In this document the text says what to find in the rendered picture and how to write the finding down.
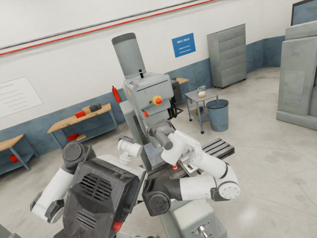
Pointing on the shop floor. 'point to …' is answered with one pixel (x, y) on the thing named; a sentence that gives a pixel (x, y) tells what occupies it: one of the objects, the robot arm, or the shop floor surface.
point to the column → (136, 131)
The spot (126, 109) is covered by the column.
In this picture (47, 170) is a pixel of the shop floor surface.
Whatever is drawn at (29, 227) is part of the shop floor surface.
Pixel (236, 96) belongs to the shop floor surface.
